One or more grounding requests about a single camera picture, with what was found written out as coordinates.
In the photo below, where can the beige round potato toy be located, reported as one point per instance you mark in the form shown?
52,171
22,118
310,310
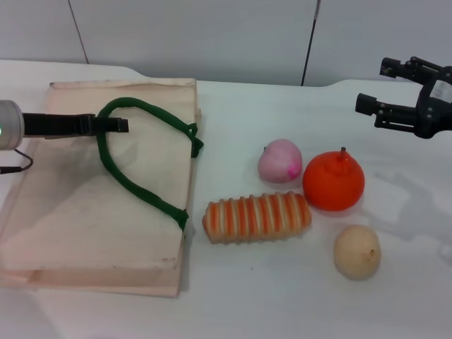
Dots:
356,252

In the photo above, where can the orange fruit toy with stem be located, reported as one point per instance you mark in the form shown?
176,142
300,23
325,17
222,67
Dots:
332,183

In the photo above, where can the pink peach toy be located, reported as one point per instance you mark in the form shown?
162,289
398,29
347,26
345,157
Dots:
279,159

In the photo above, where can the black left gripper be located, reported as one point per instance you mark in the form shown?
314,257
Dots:
53,124

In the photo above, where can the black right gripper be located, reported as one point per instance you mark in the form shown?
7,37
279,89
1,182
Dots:
436,106

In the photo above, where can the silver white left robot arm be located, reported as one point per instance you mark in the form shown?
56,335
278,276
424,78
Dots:
10,123

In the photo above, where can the orange striped bread roll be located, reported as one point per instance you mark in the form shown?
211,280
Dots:
257,217

